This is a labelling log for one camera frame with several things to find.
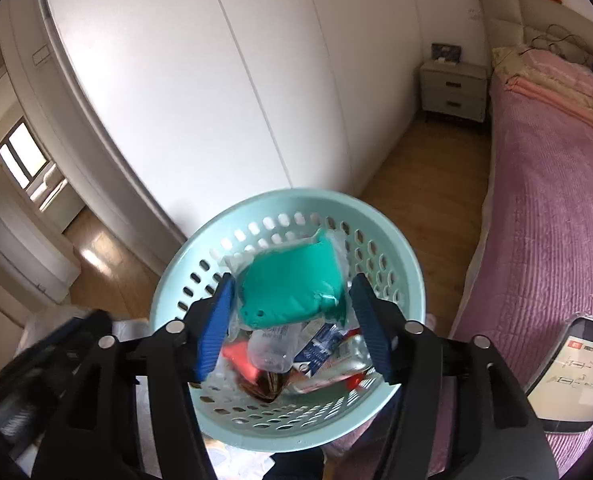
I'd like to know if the black framed picture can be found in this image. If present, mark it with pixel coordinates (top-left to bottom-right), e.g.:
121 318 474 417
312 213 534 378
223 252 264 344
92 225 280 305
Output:
431 42 462 61

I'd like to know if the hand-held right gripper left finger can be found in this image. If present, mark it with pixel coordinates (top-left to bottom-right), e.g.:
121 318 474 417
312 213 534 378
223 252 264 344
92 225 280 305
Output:
30 272 237 480

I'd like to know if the white bed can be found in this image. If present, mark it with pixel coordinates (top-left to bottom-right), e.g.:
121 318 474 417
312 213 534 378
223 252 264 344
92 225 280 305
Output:
26 177 85 234

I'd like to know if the clear plastic wrapper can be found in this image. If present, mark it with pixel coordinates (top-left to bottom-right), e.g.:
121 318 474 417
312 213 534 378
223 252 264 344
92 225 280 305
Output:
296 337 380 396

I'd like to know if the dark snack packet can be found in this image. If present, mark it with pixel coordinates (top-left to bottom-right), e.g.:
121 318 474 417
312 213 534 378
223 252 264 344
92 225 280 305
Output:
239 370 290 404

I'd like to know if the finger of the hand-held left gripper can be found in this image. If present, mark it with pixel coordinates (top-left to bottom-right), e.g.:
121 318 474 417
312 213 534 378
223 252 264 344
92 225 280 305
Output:
14 309 114 367

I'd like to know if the smartphone in clear case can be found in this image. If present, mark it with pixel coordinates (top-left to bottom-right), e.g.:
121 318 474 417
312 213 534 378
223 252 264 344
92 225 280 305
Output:
526 312 593 434

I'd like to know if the red white paper cup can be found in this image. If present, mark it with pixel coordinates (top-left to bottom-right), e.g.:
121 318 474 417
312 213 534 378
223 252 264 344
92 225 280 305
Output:
222 342 260 384

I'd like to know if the folded pink blanket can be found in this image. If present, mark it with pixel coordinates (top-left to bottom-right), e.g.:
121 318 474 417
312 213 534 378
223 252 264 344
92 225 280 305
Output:
491 45 593 129

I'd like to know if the beige padded headboard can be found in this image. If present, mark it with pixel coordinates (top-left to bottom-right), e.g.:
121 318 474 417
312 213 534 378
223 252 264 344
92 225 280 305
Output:
477 0 593 69

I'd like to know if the window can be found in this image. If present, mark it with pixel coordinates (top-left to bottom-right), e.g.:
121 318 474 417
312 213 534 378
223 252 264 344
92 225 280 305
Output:
0 120 48 189

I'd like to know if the black cable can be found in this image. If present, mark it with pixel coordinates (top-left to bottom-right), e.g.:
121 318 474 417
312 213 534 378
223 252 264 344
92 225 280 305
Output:
519 22 590 59

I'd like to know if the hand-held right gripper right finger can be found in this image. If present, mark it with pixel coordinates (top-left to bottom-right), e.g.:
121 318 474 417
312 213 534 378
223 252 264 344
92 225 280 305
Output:
349 272 560 480

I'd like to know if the green packet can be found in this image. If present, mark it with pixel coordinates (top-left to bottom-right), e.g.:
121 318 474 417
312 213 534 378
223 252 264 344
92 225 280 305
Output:
221 226 352 330

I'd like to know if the grey nightstand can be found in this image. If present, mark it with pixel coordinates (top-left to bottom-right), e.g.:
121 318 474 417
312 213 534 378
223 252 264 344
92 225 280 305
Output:
420 57 488 126

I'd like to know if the teal plastic basket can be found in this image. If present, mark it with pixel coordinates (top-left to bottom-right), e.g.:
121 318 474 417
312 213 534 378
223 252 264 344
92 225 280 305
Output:
150 188 426 453

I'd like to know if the blue white packet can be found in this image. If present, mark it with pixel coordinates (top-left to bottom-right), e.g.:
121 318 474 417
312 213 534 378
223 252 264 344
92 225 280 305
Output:
291 322 350 379

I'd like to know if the white wardrobe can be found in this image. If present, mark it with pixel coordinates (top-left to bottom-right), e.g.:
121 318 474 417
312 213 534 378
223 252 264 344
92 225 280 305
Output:
34 0 425 261

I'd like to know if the purple bed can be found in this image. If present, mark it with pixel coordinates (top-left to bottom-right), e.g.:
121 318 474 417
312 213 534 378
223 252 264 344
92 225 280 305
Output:
321 42 593 480

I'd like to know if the clear plastic bottle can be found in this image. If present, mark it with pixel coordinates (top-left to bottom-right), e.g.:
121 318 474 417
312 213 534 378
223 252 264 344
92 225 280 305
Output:
246 322 318 374

